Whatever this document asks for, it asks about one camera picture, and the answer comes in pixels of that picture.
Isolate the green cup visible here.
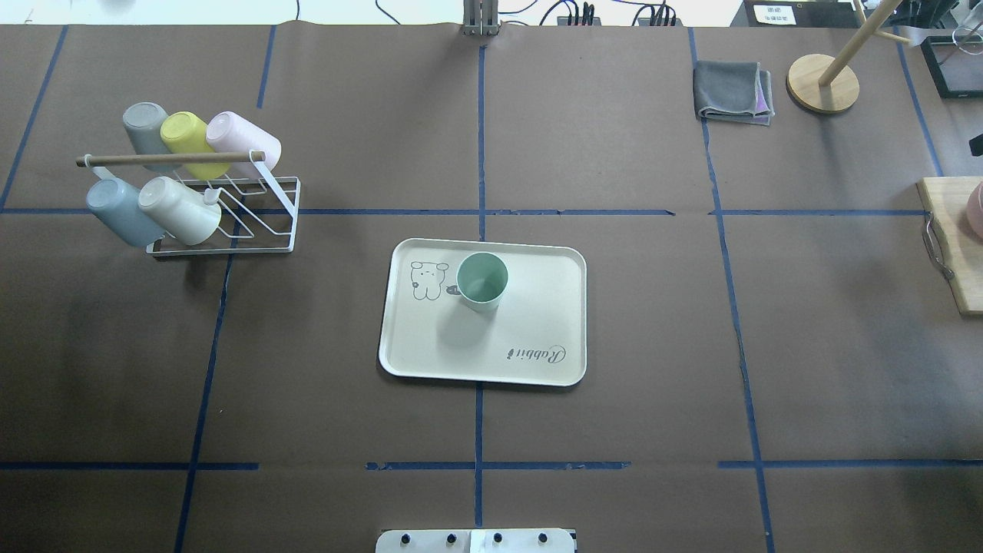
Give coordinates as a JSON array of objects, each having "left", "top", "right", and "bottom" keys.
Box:
[{"left": 456, "top": 252, "right": 509, "bottom": 313}]

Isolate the beige rabbit serving tray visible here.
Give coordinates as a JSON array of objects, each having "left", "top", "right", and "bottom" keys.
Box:
[{"left": 379, "top": 238, "right": 587, "bottom": 386}]

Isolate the pink cup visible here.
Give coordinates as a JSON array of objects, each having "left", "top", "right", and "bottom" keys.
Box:
[{"left": 206, "top": 110, "right": 282, "bottom": 172}]

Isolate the beige cup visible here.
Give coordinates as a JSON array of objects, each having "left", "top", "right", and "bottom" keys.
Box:
[{"left": 137, "top": 176, "right": 222, "bottom": 246}]

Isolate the yellow cup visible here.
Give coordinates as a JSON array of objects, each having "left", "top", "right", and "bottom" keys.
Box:
[{"left": 159, "top": 110, "right": 230, "bottom": 180}]

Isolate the blue cup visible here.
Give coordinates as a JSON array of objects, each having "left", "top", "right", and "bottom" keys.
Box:
[{"left": 85, "top": 177, "right": 166, "bottom": 248}]

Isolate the grey cup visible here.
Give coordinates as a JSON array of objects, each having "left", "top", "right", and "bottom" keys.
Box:
[{"left": 122, "top": 101, "right": 171, "bottom": 155}]

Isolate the black metal glass tray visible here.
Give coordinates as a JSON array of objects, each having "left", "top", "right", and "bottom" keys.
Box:
[{"left": 920, "top": 35, "right": 982, "bottom": 99}]

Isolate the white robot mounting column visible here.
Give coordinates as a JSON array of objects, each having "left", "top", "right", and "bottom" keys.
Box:
[{"left": 375, "top": 528, "right": 578, "bottom": 552}]

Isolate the folded grey cloth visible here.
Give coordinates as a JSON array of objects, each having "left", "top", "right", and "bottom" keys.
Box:
[{"left": 693, "top": 60, "right": 776, "bottom": 126}]

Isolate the black label box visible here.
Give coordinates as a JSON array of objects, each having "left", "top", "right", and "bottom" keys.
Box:
[{"left": 730, "top": 1, "right": 860, "bottom": 28}]

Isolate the wooden mug tree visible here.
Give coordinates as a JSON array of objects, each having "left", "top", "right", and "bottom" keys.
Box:
[{"left": 784, "top": 1, "right": 914, "bottom": 115}]

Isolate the wooden cutting board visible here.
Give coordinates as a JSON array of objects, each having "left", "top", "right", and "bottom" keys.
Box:
[{"left": 917, "top": 176, "right": 982, "bottom": 317}]

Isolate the pink bowl with ice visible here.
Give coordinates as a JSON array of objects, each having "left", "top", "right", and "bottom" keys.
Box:
[{"left": 965, "top": 181, "right": 983, "bottom": 240}]

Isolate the white wire cup rack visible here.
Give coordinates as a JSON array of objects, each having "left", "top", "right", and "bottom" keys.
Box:
[{"left": 74, "top": 150, "right": 302, "bottom": 257}]

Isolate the aluminium frame post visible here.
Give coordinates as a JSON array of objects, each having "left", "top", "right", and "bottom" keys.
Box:
[{"left": 461, "top": 0, "right": 501, "bottom": 36}]

